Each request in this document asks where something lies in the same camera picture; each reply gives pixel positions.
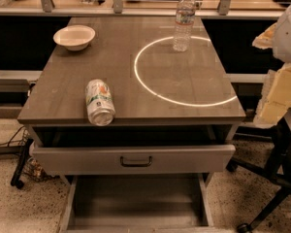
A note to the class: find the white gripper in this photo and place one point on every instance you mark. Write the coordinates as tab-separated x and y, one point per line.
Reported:
289	38

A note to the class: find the clear plastic water bottle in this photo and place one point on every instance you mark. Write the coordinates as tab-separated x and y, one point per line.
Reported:
185	15

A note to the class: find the open middle drawer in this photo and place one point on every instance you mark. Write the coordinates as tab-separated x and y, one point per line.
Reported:
138	204

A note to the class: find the grey top drawer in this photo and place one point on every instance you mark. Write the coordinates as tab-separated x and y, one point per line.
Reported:
105	161

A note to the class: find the black office chair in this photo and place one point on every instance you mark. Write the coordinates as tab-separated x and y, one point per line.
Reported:
277	170

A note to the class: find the silver green soda can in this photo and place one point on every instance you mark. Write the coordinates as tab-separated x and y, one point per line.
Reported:
99	103

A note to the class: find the white bowl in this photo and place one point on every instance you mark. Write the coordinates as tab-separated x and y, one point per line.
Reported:
75	37

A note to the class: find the black wheeled stand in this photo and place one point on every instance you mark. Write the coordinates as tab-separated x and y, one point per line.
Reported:
24	153

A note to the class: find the black drawer handle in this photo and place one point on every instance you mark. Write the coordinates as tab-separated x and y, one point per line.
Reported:
128	163

